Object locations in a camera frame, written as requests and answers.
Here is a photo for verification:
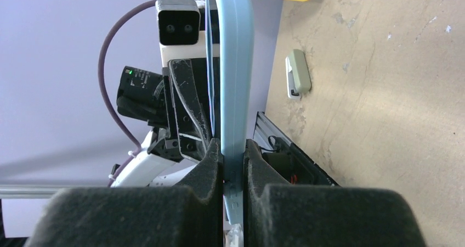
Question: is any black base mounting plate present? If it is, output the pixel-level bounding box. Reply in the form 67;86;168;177
252;110;341;188

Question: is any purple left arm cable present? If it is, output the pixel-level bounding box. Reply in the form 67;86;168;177
98;0;158;188

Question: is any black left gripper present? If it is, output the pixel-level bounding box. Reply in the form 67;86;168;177
116;58;212;163

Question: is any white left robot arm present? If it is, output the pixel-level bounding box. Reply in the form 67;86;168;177
111;58;214;187

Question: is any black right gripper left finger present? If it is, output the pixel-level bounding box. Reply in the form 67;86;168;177
26;138;223;246

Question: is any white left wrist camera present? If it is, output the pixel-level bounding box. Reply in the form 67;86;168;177
155;0;207;68

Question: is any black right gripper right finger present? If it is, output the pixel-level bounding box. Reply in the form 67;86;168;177
244;139;426;246

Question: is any aluminium front rail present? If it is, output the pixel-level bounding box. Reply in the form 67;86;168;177
1;184;108;199

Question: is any grey white small device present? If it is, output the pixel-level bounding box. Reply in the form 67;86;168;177
285;49;312;100

